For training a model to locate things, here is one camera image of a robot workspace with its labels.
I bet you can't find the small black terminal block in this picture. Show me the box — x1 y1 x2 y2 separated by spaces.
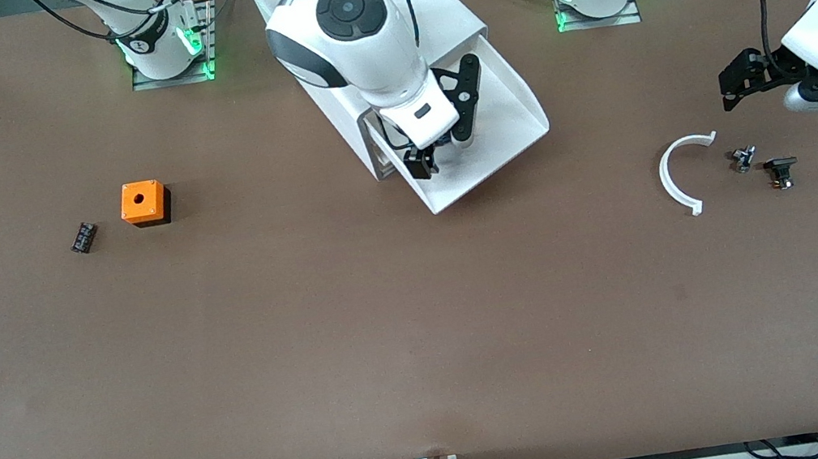
67 220 103 255

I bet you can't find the white curved plastic arc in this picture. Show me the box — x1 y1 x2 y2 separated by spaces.
653 130 730 221

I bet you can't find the black push button part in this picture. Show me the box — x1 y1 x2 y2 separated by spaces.
762 154 803 193

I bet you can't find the small silver black part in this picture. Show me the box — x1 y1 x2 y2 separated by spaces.
729 144 762 176

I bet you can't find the large white cabinet drawer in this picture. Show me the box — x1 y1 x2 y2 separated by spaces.
355 25 562 224

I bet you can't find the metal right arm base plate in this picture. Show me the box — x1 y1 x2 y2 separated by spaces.
118 0 227 93

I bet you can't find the orange button box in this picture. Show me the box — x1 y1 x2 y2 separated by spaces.
117 177 176 231

